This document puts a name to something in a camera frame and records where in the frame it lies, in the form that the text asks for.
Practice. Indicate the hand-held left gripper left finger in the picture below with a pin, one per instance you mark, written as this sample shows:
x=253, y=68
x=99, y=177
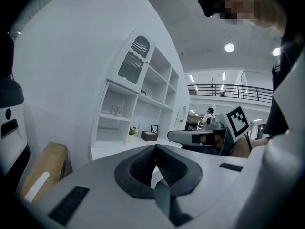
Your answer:
x=95, y=182

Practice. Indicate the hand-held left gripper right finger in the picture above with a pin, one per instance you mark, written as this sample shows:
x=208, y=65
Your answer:
x=209, y=175

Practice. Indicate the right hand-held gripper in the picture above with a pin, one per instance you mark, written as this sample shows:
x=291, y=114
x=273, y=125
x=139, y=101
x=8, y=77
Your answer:
x=237, y=125

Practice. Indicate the clear glass cup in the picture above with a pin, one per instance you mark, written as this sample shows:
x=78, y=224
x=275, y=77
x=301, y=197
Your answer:
x=116, y=111

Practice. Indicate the white shelf compartment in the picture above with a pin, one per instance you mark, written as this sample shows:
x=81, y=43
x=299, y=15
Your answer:
x=119, y=96

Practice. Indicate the person's right forearm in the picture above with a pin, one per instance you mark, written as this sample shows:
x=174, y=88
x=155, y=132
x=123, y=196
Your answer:
x=252, y=150

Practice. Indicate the person's right hand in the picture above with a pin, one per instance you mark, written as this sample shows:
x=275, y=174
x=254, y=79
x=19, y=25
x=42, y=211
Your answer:
x=213, y=141

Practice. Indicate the dark brown box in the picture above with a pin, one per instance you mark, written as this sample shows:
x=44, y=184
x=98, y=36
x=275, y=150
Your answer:
x=149, y=137

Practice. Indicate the white hutch shelf unit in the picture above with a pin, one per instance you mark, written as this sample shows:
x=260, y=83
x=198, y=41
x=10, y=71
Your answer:
x=152, y=108

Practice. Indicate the brown cardboard box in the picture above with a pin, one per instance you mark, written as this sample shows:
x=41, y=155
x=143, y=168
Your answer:
x=47, y=166

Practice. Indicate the pink flowers in cream pot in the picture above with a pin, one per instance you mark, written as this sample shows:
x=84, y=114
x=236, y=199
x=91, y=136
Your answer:
x=132, y=135

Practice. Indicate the black balcony railing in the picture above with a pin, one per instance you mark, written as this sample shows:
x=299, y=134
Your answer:
x=228, y=93

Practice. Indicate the ceiling light tube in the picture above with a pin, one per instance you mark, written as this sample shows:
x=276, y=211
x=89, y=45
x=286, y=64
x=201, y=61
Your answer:
x=224, y=76
x=191, y=78

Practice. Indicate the white ribbed glass cabinet door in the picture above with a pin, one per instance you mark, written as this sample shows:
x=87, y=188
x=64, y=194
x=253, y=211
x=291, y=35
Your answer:
x=133, y=61

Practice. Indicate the round ceiling light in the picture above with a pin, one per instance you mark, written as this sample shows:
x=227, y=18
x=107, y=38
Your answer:
x=229, y=47
x=276, y=52

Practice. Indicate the person's head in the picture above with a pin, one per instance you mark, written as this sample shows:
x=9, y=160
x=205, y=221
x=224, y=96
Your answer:
x=257, y=6

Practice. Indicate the black deer picture frame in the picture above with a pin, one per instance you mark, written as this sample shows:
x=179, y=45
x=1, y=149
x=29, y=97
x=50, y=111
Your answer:
x=154, y=128

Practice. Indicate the small black picture frame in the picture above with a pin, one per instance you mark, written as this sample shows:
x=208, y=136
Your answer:
x=143, y=92

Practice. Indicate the black head camera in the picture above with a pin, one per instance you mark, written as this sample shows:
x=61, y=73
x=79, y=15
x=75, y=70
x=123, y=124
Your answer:
x=209, y=3

